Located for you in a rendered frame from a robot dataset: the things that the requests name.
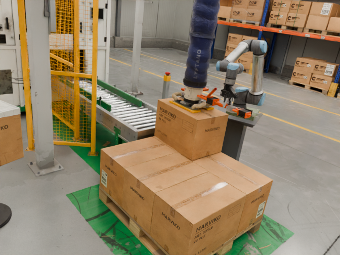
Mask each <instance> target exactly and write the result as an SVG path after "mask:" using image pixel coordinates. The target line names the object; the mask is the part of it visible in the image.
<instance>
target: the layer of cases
mask: <svg viewBox="0 0 340 255"><path fill-rule="evenodd" d="M272 183H273V180H272V179H270V178H268V177H267V176H265V175H263V174H261V173H259V172H257V171H255V170H253V169H252V168H250V167H248V166H246V165H244V164H243V163H241V162H239V161H237V160H235V159H233V158H231V157H229V156H228V155H226V154H224V153H222V152H220V153H216V154H213V155H209V156H206V157H202V158H199V159H195V160H190V159H188V158H187V157H185V156H184V155H183V154H181V153H180V152H178V151H177V150H175V149H174V148H172V147H171V146H169V145H168V144H166V143H165V142H163V141H162V140H160V139H159V138H158V137H156V136H153V137H148V138H144V139H140V140H136V141H132V142H128V143H123V144H119V145H115V146H111V147H107V148H103V149H101V159H100V186H101V187H102V188H103V189H104V190H105V191H106V192H107V193H108V194H109V195H110V196H111V197H112V198H113V199H114V200H115V201H116V202H117V203H118V204H119V205H120V206H121V207H122V208H123V209H124V210H125V211H126V212H127V213H128V214H129V215H130V216H131V217H132V218H133V219H134V220H135V221H136V222H137V223H138V224H139V225H140V226H141V227H142V228H143V229H144V230H145V231H146V232H147V233H148V234H149V235H150V236H151V237H152V238H153V239H154V240H155V241H156V242H157V243H158V244H159V245H160V246H161V247H162V248H163V249H164V250H165V251H166V252H167V253H168V254H169V255H207V254H209V253H210V252H212V251H213V250H215V249H216V248H218V247H219V246H221V245H222V244H224V243H225V242H226V241H228V240H229V239H231V238H232V237H234V236H235V235H236V234H238V233H240V232H241V231H243V230H244V229H246V228H247V227H248V226H250V225H251V224H253V223H254V222H256V221H257V220H259V219H260V218H262V217H263V214H264V210H265V207H266V203H267V200H268V197H269V193H270V190H271V186H272Z"/></svg>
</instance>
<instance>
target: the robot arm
mask: <svg viewBox="0 0 340 255"><path fill-rule="evenodd" d="M266 51H267V43H266V41H264V40H254V39H248V40H244V41H241V42H240V43H239V44H238V46H237V48H236V49H235V50H234V51H233V52H231V53H230V54H229V55H228V56H227V57H226V58H225V59H224V60H222V61H218V62H217V64H216V70H217V71H219V72H226V78H225V82H224V89H222V90H221V92H222V93H221V94H220V96H222V97H224V98H223V99H222V100H221V101H220V103H222V104H223V108H224V107H225V105H226V102H228V103H229V104H232V101H233V104H232V106H235V107H239V108H243V109H245V108H246V109H247V107H246V104H252V105H257V106H262V105H263V103H264V100H265V97H266V94H265V93H263V92H264V91H263V89H262V81H263V67H264V54H265V52H266ZM246 52H253V59H252V79H251V89H250V90H248V88H245V87H238V88H236V89H235V90H234V89H233V88H232V86H234V84H235V83H236V77H237V75H238V74H240V73H242V72H243V70H244V67H243V65H242V64H241V63H234V62H235V61H236V60H237V59H238V58H239V57H240V56H241V55H242V54H243V53H246ZM227 98H228V99H227ZM233 98H234V100H233Z"/></svg>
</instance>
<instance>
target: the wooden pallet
mask: <svg viewBox="0 0 340 255"><path fill-rule="evenodd" d="M99 198H100V199H101V200H102V201H103V203H104V204H105V205H106V206H107V207H108V208H109V209H110V210H111V211H112V212H113V213H114V214H115V215H116V216H117V217H118V218H119V219H120V220H121V221H122V223H123V224H124V225H125V226H126V227H127V228H128V229H129V230H130V231H131V232H132V233H133V234H134V235H135V236H136V237H137V238H138V239H139V240H140V241H141V242H142V244H143V245H144V246H145V247H146V248H147V249H148V250H149V251H150V252H151V253H152V254H153V255H169V254H168V253H167V252H166V251H165V250H164V249H163V248H162V247H161V246H160V245H159V244H158V243H157V242H156V241H155V240H154V239H153V238H152V237H151V236H150V235H149V234H148V233H147V232H146V231H145V230H144V229H143V228H142V227H141V226H140V225H139V224H138V223H137V222H136V221H135V220H134V219H133V218H132V217H131V216H130V215H129V214H128V213H127V212H126V211H125V210H124V209H123V208H122V207H121V206H120V205H119V204H118V203H117V202H116V201H115V200H114V199H113V198H112V197H111V196H110V195H109V194H108V193H107V192H106V191H105V190H104V189H103V188H102V187H101V186H99ZM262 218H263V217H262ZM262 218H260V219H259V220H257V221H256V222H254V223H253V224H251V225H250V226H248V227H247V228H246V229H244V230H243V231H241V232H240V233H238V234H236V235H235V236H234V237H232V238H231V239H229V240H228V241H226V242H225V243H224V244H222V245H221V246H219V247H218V248H216V249H215V250H213V251H212V252H210V253H209V254H207V255H213V254H217V255H225V254H226V253H227V252H229V251H230V250H231V248H232V244H233V240H235V239H236V238H238V237H239V236H241V235H242V234H244V233H245V232H246V231H250V232H251V233H255V232H256V231H258V230H259V229H260V225H261V222H262Z"/></svg>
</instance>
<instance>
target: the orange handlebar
mask: <svg viewBox="0 0 340 255"><path fill-rule="evenodd" d="M208 90H209V89H208V88H203V91H208ZM197 97H199V98H202V99H204V100H206V96H205V95H202V94H201V95H197ZM214 104H217V105H218V106H220V107H223V104H222V103H220V101H217V102H216V101H214ZM238 110H239V109H238V108H236V109H233V110H232V111H234V112H236V113H237V111H238ZM250 116H251V114H247V117H250Z"/></svg>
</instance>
